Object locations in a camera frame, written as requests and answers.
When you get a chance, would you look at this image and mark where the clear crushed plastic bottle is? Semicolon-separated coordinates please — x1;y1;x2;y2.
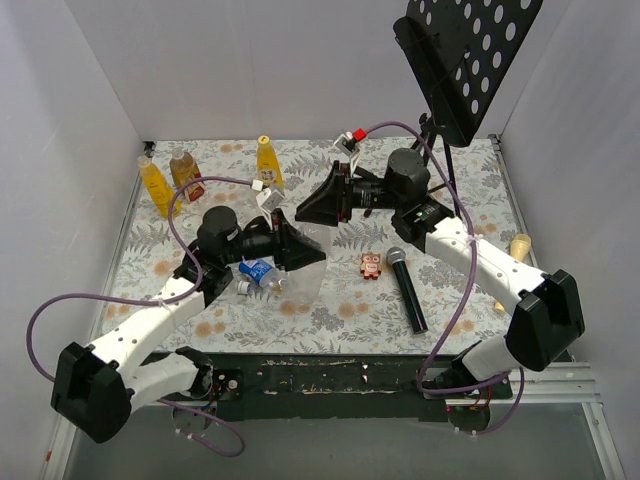
283;222;332;305

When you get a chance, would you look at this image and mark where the brown tea bottle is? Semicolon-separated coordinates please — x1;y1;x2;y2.
169;147;205;203

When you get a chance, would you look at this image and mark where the yellow honey pomelo bottle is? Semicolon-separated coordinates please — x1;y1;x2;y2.
137;155;174;218

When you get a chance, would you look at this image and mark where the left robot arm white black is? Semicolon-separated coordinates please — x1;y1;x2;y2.
51;206;326;443

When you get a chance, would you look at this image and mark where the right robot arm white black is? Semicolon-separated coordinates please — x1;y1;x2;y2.
295;148;585;398

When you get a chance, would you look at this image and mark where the blue label crushed water bottle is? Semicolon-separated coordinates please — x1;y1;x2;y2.
236;259;291;298

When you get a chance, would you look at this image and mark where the tall yellow juice bottle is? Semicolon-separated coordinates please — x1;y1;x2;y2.
256;135;284;190

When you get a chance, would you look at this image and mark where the floral patterned table mat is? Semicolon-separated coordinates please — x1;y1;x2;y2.
111;139;520;354

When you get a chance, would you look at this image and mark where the red owl wooden block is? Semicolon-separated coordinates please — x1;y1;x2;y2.
360;252;382;280

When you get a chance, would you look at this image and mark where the black silver microphone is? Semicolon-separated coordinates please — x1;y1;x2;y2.
386;247;428;334

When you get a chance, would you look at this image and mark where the black front base bar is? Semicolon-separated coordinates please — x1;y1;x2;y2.
154;352;531;424

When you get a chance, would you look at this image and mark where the beige cone object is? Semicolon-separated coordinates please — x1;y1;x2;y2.
492;233;532;315

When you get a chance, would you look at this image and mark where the black perforated music stand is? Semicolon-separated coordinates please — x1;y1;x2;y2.
363;0;545;221

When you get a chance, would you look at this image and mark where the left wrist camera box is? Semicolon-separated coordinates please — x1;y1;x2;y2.
256;186;285;213

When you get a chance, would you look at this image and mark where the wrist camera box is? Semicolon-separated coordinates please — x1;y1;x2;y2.
256;186;285;213
333;131;360;157

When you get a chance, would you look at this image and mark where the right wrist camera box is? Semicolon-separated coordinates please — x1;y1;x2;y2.
333;131;360;157

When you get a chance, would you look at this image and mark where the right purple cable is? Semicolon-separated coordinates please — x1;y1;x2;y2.
352;120;526;435

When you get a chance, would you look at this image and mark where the purple cable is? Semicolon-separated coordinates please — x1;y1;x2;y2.
25;177;264;457
352;120;526;435

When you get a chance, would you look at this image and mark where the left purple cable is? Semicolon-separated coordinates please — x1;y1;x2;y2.
25;177;264;457

